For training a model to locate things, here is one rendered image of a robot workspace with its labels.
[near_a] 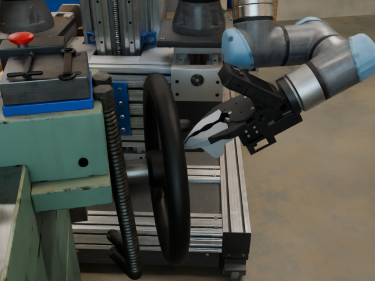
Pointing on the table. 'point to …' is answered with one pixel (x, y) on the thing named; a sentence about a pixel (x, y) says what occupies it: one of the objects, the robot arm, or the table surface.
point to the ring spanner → (67, 64)
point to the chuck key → (26, 68)
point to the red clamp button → (21, 38)
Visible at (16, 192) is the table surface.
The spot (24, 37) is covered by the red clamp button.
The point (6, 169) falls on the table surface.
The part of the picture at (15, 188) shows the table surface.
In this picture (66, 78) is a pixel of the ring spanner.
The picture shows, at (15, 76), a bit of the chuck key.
